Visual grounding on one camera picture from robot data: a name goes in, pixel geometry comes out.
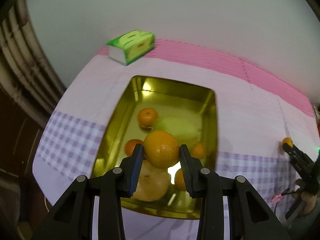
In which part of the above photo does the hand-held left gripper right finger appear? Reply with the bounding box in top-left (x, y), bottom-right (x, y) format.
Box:
top-left (179, 144), bottom-right (293, 240)

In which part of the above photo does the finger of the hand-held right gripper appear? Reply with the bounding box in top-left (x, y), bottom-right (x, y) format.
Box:
top-left (282, 143), bottom-right (304, 174)
top-left (292, 144), bottom-right (314, 169)

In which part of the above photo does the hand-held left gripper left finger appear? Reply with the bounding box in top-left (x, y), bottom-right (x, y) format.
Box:
top-left (37, 144), bottom-right (144, 240)

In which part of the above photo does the yellow pear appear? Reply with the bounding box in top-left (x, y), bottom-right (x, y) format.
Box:
top-left (131, 159), bottom-right (171, 202)

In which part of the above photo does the dark orange mandarin with stem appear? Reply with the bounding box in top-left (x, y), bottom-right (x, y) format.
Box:
top-left (124, 139), bottom-right (145, 157)

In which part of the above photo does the green guava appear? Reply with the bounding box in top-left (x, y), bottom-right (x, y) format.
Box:
top-left (151, 116), bottom-right (200, 150)

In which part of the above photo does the gold rectangular tin box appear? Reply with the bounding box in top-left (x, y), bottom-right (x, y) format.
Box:
top-left (90, 75), bottom-right (219, 220)

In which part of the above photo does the pink purple checked tablecloth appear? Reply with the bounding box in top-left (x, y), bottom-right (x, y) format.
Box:
top-left (32, 39), bottom-right (318, 240)

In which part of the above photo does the brown wooden cabinet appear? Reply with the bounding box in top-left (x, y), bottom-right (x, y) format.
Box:
top-left (0, 85), bottom-right (50, 240)

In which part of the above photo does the green tissue pack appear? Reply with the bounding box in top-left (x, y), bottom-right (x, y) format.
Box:
top-left (106, 30), bottom-right (155, 66)

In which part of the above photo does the bundle of beige pipes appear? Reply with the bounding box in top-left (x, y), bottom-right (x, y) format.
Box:
top-left (0, 0), bottom-right (67, 115)

